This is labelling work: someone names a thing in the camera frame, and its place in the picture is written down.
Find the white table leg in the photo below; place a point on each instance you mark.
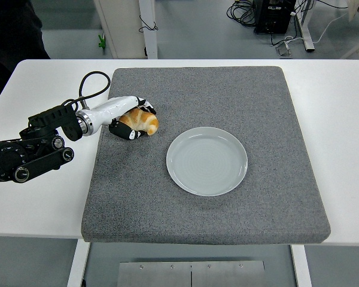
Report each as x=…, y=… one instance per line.
x=300, y=269
x=77, y=263

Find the small green object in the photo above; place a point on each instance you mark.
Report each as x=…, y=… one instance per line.
x=101, y=42

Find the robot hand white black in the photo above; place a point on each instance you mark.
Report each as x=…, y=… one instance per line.
x=113, y=109

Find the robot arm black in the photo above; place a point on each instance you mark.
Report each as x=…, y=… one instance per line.
x=6, y=158

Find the grey power adapter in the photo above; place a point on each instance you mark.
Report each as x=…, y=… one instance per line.
x=284, y=50

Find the grey metal plate with screws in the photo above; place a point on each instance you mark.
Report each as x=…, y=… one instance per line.
x=191, y=275

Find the white cabinet panel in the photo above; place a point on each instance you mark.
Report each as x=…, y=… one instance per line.
x=119, y=18

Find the golden croissant bread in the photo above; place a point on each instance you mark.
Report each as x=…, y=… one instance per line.
x=142, y=119

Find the grey felt mat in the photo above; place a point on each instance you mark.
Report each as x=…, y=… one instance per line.
x=242, y=89

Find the white square post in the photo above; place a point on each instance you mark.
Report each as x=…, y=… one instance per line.
x=149, y=42

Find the black computer tower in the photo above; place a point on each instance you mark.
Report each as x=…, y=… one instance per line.
x=272, y=18

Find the person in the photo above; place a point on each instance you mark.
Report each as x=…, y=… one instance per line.
x=12, y=30

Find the grey round plate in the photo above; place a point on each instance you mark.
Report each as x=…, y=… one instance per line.
x=206, y=161

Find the white desk leg with foot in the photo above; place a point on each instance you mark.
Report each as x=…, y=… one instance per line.
x=307, y=36

